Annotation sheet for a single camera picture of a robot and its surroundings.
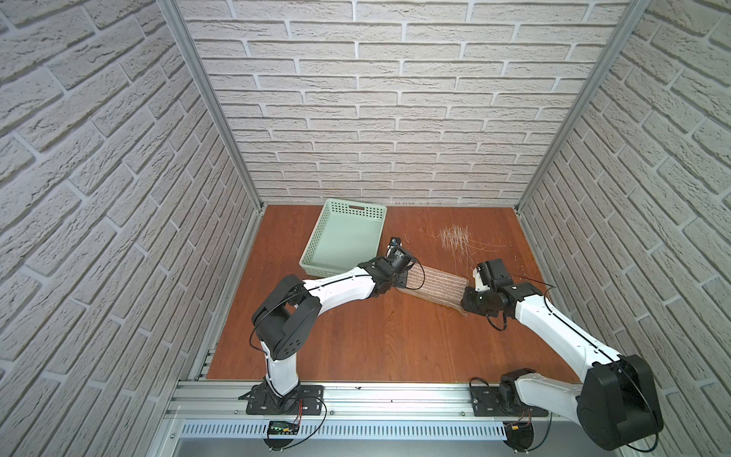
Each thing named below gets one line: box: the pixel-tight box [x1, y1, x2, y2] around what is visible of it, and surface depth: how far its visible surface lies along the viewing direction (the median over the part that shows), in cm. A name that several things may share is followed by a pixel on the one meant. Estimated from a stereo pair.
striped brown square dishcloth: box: [395, 262, 470, 318], surface depth 96 cm
